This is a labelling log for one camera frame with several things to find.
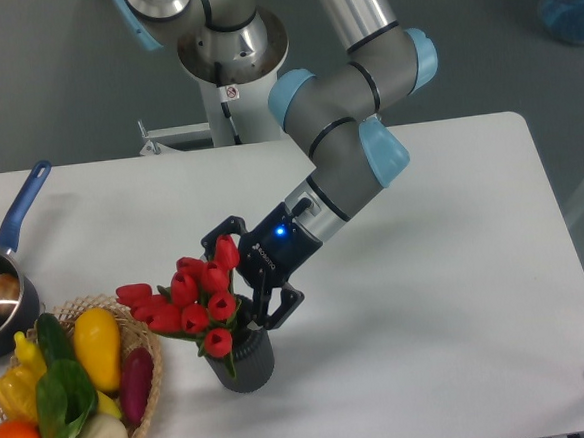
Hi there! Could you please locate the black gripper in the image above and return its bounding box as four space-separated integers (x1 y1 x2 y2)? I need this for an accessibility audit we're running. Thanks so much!
200 200 322 330

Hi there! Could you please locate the red tulip bouquet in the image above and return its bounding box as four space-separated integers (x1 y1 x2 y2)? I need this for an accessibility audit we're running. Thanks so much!
116 235 243 379

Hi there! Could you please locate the dark grey ribbed vase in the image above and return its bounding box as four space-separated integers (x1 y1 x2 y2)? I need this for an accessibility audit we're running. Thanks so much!
198 293 277 397

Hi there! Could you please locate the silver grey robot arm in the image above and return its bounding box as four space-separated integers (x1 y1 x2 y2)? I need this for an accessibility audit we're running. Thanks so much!
113 0 438 330

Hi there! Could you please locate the purple eggplant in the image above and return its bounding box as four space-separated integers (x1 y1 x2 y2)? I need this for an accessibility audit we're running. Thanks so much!
120 347 154 425

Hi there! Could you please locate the yellow squash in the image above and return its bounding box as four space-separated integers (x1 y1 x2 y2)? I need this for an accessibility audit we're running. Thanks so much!
73 308 121 394

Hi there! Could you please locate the small yellow fruit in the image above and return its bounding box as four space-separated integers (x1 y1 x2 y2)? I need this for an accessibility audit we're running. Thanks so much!
97 391 122 420

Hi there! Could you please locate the green bok choy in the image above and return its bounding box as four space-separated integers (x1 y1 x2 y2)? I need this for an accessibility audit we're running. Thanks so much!
36 359 97 438

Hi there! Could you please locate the yellow bell pepper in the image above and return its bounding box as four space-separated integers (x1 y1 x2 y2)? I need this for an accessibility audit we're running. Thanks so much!
0 365 38 425

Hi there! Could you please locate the black cable on pedestal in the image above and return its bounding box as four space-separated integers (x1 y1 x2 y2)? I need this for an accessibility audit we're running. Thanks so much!
212 61 243 148

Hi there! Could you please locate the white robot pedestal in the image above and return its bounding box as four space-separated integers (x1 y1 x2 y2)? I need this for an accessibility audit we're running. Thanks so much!
129 3 298 157

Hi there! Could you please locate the blue handled saucepan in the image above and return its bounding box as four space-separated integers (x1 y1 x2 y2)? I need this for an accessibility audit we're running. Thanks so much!
0 160 52 358

